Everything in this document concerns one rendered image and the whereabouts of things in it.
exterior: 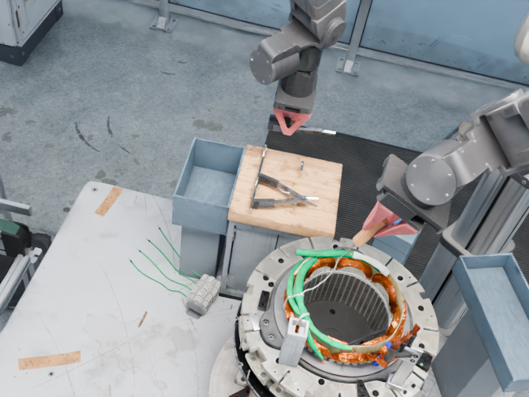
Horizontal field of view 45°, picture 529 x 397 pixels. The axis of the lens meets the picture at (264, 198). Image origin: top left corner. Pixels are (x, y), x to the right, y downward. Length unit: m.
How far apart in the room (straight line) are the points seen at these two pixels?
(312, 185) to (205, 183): 0.23
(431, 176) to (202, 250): 0.74
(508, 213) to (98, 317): 0.85
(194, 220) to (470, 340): 0.56
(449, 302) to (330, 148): 1.49
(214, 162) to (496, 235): 0.60
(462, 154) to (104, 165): 2.19
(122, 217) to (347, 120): 1.78
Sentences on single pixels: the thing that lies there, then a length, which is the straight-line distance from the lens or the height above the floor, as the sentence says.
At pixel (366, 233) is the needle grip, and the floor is 1.31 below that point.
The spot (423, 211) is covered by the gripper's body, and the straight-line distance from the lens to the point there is 0.81.
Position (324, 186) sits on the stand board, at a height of 1.06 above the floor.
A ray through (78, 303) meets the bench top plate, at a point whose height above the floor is 0.78.
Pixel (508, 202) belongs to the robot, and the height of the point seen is 1.10.
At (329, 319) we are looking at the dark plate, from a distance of 1.13.
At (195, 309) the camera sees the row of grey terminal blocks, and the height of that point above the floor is 0.80.
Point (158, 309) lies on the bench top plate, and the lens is 1.39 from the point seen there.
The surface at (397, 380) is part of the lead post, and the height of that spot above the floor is 1.12.
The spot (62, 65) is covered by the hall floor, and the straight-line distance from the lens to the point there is 3.27.
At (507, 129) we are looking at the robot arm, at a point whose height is 1.54.
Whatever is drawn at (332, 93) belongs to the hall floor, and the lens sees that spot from 3.25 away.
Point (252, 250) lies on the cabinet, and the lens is 1.27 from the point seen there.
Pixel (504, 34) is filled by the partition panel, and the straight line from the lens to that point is 3.34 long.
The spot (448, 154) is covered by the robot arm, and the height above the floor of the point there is 1.53.
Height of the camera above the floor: 1.96
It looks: 47 degrees down
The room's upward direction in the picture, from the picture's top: 11 degrees clockwise
